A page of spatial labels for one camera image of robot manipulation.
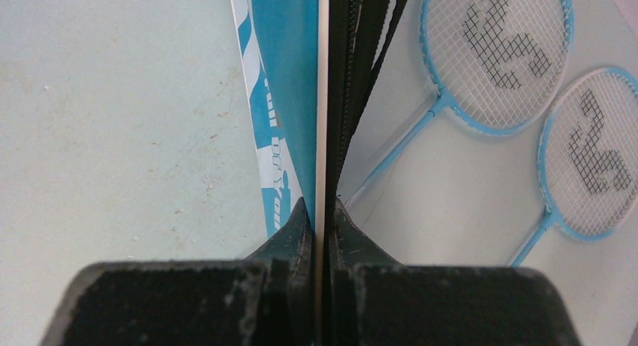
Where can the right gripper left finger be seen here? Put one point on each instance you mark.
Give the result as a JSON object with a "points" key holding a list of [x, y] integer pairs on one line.
{"points": [[199, 304]]}

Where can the blue badminton racket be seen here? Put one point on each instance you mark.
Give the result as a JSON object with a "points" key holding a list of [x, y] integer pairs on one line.
{"points": [[496, 64], [586, 160]]}

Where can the blue racket cover bag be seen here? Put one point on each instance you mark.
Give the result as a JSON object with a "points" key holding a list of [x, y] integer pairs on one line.
{"points": [[309, 67]]}

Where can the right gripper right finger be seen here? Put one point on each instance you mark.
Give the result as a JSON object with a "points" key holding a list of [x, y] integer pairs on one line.
{"points": [[373, 299]]}

